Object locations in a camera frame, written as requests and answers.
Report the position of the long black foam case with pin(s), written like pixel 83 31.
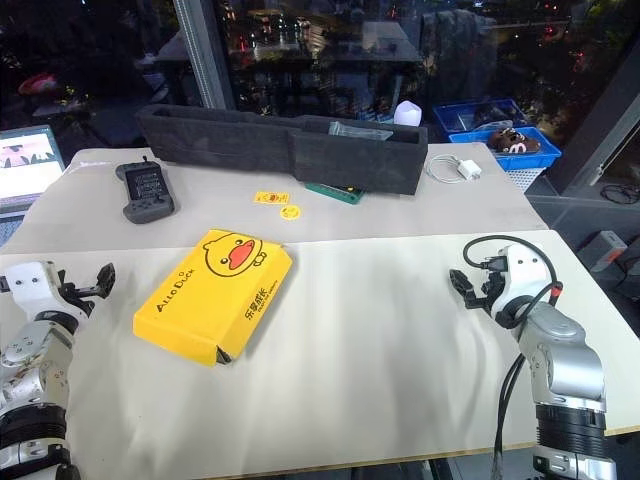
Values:
pixel 225 142

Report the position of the blue basket with clutter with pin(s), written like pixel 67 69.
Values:
pixel 450 114

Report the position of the beige table mat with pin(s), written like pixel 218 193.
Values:
pixel 375 215

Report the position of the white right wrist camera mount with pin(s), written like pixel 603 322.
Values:
pixel 525 280

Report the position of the yellow duck box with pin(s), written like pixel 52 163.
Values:
pixel 200 305

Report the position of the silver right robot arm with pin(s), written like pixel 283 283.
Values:
pixel 565 350

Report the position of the yellow round sticker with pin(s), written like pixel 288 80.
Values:
pixel 289 212

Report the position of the white mesh basket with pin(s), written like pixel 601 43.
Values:
pixel 525 179

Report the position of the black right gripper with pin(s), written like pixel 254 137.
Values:
pixel 492 285

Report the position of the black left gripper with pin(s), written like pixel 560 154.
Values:
pixel 75 295

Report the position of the clear plastic bag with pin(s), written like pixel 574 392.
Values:
pixel 360 131

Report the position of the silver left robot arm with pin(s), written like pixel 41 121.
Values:
pixel 35 350

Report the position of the white rounded lamp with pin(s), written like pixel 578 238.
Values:
pixel 407 114

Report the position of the white table cloth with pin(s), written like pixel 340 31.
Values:
pixel 350 350

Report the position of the blue basket with plush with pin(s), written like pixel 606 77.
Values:
pixel 530 159

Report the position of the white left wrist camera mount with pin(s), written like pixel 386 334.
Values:
pixel 30 282

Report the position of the brown plush toy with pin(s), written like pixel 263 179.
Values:
pixel 512 141

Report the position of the yellow rectangular sticker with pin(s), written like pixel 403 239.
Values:
pixel 271 197

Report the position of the grey window frame post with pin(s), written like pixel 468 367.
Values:
pixel 202 55

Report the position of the white power adapter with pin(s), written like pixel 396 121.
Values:
pixel 470 170

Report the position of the grey box with orange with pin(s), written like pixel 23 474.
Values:
pixel 602 250

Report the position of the grey handheld controller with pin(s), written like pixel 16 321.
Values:
pixel 147 192

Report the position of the open laptop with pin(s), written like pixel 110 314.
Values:
pixel 27 160

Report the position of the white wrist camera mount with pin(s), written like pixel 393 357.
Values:
pixel 525 280
pixel 30 282

